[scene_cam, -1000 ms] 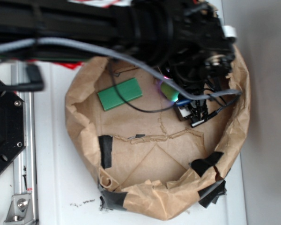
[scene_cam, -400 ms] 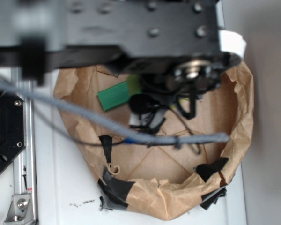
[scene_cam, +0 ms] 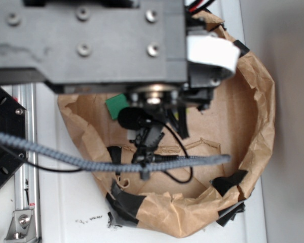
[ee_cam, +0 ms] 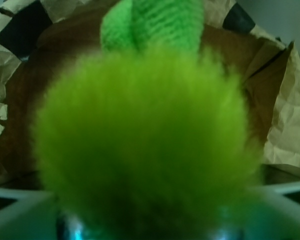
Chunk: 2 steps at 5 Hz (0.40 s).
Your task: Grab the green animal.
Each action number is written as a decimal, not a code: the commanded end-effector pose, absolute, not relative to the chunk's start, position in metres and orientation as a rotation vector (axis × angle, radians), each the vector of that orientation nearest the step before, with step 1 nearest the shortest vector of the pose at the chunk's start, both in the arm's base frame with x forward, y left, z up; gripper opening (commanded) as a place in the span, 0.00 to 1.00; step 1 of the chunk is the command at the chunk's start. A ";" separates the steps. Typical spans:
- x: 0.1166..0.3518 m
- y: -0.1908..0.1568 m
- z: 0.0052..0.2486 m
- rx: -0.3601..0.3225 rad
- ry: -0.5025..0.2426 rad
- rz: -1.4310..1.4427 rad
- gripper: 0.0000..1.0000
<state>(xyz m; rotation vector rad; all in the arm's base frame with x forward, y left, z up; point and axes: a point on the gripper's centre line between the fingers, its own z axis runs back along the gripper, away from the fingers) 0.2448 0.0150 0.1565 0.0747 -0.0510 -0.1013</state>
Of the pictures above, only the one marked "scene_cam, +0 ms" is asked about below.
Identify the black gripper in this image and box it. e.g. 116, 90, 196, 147
128, 58, 222, 139

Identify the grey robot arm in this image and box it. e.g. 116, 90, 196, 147
0, 1, 224, 110

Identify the brown paper-lined bin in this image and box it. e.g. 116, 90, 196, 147
58, 44, 276, 238

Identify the green rectangular block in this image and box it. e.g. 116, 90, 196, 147
105, 94, 129, 120

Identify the white tape wrap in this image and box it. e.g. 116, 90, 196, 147
186, 35, 240, 73

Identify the thin black wire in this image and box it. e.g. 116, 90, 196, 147
5, 118, 194, 184

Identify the aluminium extrusion rail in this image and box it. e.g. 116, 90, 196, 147
12, 84, 42, 242

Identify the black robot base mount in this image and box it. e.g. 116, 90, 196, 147
0, 87, 26, 189

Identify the grey braided cable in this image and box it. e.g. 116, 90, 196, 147
0, 129, 232, 173

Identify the metal corner bracket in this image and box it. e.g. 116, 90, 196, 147
4, 209, 38, 243

